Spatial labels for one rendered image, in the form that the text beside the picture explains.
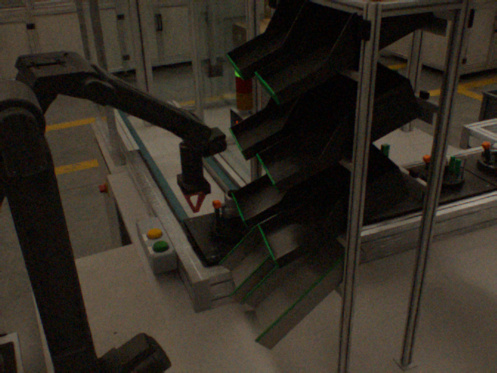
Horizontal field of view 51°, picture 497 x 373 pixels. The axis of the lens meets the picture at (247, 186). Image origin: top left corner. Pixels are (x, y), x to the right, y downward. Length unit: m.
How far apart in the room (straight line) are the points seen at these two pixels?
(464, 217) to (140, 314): 1.01
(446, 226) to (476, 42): 4.91
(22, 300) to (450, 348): 2.26
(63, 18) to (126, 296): 5.21
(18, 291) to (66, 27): 3.96
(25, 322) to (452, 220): 2.08
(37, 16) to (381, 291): 5.49
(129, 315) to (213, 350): 0.26
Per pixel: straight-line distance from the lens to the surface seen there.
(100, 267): 1.63
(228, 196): 1.45
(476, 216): 1.80
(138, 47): 2.35
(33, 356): 2.71
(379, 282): 1.53
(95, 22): 2.06
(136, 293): 1.50
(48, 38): 6.49
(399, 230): 1.60
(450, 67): 0.95
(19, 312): 2.98
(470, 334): 1.43
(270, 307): 1.18
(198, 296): 1.38
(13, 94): 0.59
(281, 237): 1.06
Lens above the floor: 1.79
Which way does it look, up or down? 28 degrees down
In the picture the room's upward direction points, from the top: 2 degrees counter-clockwise
